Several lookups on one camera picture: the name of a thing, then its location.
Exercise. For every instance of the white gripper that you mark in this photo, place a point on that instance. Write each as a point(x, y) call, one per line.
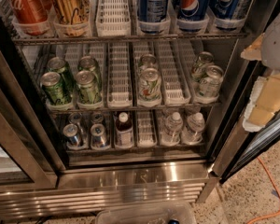
point(277, 46)

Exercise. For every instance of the white green can front right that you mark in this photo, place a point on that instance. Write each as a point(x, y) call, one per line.
point(211, 81)

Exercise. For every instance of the white green can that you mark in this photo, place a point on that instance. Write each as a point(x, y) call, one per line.
point(203, 59)
point(211, 81)

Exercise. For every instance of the white green can back right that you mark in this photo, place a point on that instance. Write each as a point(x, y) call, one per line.
point(203, 59)

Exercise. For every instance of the blue pepsi can right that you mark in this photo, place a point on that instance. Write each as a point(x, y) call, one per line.
point(229, 14)

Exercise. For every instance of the blue pepsi can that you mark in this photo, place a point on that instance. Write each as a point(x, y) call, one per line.
point(191, 11)
point(151, 15)
point(229, 14)

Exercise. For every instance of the fridge door right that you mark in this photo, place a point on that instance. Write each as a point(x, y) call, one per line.
point(242, 146)

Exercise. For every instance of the blue pepsi can middle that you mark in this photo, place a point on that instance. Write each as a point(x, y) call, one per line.
point(191, 11)

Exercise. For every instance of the white can front middle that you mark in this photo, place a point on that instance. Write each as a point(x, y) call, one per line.
point(150, 84)

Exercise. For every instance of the white can back middle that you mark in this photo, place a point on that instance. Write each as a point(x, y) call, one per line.
point(147, 61)

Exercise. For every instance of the blue pepsi can left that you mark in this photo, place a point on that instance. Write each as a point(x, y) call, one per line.
point(151, 15)

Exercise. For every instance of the empty white tray bottom shelf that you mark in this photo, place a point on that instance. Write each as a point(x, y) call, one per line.
point(146, 130)

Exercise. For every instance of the empty white tray shelf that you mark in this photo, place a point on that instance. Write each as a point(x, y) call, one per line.
point(146, 130)
point(119, 88)

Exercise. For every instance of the empty white tray middle shelf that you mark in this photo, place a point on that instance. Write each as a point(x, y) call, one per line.
point(119, 88)

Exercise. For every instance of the stainless steel fridge cabinet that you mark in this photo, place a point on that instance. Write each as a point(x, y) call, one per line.
point(41, 176)

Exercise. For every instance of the gold soda can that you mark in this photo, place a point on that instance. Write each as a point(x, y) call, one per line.
point(72, 15)

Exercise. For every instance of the green can back left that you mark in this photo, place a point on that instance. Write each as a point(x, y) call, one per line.
point(61, 66)

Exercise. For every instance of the green can front left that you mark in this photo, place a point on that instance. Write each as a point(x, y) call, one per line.
point(53, 86)

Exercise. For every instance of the red coca-cola can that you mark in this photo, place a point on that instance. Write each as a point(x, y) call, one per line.
point(30, 12)

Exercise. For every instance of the empty white tray middle right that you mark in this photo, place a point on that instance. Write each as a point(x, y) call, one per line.
point(175, 88)

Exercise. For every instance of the clear water bottle right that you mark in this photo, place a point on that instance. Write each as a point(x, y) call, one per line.
point(193, 130)

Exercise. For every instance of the clear water bottle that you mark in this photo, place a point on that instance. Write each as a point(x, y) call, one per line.
point(193, 130)
point(173, 126)

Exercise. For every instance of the clear water bottle left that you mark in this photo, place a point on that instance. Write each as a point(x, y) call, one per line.
point(173, 126)

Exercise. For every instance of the dark drink bottle white cap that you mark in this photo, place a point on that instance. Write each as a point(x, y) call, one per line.
point(124, 130)

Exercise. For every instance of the clear plastic bin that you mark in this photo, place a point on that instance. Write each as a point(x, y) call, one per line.
point(177, 212)

